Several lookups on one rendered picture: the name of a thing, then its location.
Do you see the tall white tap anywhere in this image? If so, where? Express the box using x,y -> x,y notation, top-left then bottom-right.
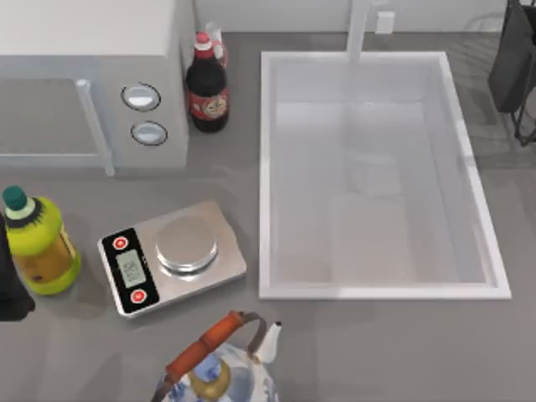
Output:
345,0 -> 389,64

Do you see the dark cola bottle red cap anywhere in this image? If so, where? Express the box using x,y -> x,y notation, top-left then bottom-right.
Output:
185,31 -> 230,135

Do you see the large microwave knob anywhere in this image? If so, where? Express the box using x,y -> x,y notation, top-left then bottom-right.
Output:
120,82 -> 162,113

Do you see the white sink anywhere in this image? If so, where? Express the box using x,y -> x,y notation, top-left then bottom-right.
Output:
258,50 -> 513,301

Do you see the clear bottle red label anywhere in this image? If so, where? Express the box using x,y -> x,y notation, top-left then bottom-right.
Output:
204,22 -> 229,70

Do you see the silver kitchen scale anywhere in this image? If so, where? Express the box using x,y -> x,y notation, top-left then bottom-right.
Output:
97,199 -> 249,319

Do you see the white wall socket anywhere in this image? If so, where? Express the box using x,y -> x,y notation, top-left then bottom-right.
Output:
375,11 -> 395,34

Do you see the microwave door handle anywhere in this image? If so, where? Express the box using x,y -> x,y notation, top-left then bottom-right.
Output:
75,78 -> 116,177

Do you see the blue white teapot orange handle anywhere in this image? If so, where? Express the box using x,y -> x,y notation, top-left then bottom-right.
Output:
149,310 -> 283,402

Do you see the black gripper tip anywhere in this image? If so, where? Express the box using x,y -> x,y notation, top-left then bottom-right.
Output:
0,213 -> 37,322

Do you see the yellow-green bottle green cap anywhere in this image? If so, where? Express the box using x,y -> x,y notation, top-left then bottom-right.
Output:
2,185 -> 82,296

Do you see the pale microwave oven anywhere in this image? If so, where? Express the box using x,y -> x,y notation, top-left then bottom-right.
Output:
0,0 -> 198,178

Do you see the small microwave knob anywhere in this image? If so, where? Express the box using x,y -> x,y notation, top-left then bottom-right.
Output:
130,120 -> 169,147

